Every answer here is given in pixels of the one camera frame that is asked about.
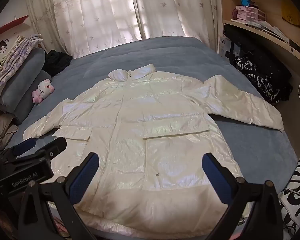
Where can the pile of papers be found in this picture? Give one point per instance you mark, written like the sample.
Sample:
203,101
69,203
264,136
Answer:
267,28

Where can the white floral sheer curtain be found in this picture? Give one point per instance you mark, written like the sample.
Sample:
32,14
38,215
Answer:
175,7
90,12

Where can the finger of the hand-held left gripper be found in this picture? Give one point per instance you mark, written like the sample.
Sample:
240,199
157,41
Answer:
27,145
57,145

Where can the red wall shelf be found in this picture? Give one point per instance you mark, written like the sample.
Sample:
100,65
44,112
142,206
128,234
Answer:
7,28

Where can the cartoon face wall sticker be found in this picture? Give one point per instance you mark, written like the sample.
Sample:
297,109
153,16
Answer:
3,46

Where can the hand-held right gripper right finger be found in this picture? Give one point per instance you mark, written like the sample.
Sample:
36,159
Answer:
215,177

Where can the blue-grey pillow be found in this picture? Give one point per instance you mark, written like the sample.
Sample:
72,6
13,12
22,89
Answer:
27,65
25,105

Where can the beige crumpled cloth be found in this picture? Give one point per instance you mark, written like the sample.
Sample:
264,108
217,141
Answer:
5,130

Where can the yellow round card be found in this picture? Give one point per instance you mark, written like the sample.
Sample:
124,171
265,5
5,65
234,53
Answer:
291,13

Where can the black and white patterned garment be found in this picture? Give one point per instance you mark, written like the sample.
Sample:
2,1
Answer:
257,80

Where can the black and white printed cloth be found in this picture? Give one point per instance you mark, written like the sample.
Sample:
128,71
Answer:
296,195

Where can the stack of pink boxes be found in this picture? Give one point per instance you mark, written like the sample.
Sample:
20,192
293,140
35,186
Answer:
250,13

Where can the white shiny pillow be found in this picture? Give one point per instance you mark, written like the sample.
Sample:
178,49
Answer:
140,130

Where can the folded purple floral quilt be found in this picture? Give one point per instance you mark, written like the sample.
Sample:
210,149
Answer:
17,52

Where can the pink and white cat plush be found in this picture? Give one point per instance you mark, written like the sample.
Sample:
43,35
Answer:
43,90

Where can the blue-grey fleece bed blanket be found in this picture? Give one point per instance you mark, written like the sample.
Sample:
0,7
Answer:
180,60

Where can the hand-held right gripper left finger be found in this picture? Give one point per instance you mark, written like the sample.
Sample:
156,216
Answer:
85,175

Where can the black clothes pile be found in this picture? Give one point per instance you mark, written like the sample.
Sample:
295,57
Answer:
56,61

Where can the white printed carton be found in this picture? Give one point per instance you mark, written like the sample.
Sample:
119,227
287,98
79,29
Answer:
224,46

